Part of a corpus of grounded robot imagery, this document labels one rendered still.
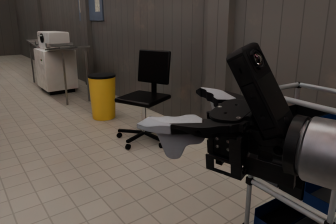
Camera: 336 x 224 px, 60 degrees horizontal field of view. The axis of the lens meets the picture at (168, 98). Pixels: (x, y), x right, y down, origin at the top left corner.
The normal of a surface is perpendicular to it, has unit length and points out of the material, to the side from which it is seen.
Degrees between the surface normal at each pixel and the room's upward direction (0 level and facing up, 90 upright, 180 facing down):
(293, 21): 90
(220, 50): 90
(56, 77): 90
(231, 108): 8
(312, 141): 52
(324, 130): 34
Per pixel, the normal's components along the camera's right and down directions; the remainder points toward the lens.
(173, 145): -0.10, 0.36
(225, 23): -0.80, 0.15
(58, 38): 0.60, 0.21
